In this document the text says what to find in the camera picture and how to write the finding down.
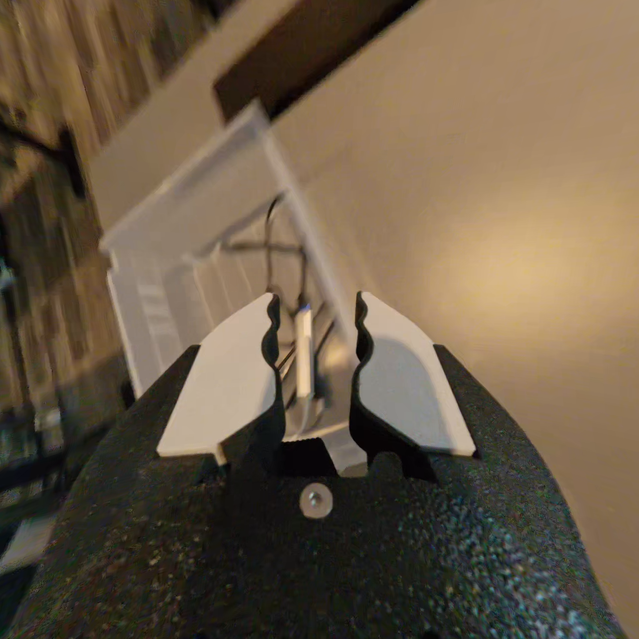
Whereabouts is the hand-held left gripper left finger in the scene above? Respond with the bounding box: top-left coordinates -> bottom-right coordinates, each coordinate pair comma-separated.
156,292 -> 286,465

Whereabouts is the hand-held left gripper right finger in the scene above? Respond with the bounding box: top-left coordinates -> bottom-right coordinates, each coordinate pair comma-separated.
349,292 -> 477,456

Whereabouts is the silver usb hub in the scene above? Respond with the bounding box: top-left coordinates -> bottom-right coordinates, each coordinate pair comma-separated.
292,306 -> 322,435

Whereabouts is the clear plastic bin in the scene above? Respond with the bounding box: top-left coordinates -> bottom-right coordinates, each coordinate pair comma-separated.
99,100 -> 372,477

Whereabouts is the black multi-head usb cable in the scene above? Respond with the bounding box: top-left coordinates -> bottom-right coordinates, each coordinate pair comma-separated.
220,194 -> 341,400

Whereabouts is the black desk cable cover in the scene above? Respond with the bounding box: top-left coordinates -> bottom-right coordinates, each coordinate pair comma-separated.
214,0 -> 425,121

